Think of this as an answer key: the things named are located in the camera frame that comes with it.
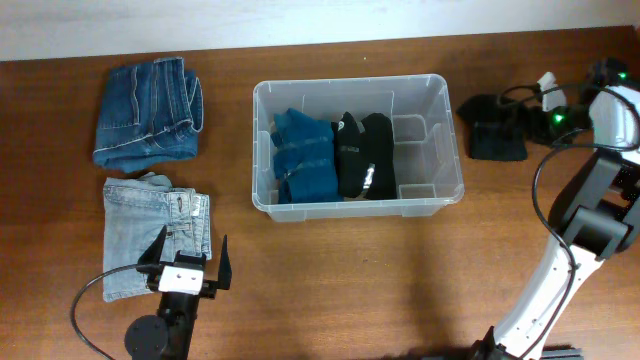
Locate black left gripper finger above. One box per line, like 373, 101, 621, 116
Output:
136, 226, 167, 274
201, 235, 233, 299

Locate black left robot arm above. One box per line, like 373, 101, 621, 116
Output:
124, 228, 232, 360

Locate light blue folded jeans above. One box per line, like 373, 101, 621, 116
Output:
103, 172, 212, 271

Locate clear plastic storage bin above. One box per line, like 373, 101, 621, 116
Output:
252, 74, 464, 222

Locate black garment with logo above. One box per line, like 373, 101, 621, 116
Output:
332, 112, 397, 200

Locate small black garment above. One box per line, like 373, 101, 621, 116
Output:
456, 94, 528, 162

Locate dark blue folded jeans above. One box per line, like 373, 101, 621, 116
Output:
92, 57, 204, 173

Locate blue garment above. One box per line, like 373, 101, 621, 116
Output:
271, 108, 344, 204

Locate grey right arm base rail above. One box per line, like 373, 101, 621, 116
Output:
540, 347, 584, 360

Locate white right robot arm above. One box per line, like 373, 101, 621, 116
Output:
468, 58, 639, 359

